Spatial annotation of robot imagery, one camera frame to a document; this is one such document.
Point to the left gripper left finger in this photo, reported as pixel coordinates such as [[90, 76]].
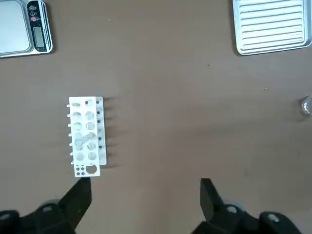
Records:
[[48, 217]]

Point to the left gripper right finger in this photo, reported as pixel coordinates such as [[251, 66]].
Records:
[[226, 219]]

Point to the clear glass beaker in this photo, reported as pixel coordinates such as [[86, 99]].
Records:
[[306, 106]]

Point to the white test tube rack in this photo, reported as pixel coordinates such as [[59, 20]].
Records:
[[84, 161]]

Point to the silver digital scale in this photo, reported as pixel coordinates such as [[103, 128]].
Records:
[[14, 26]]

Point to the silver ribbed metal tray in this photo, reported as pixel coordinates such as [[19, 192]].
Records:
[[270, 26]]

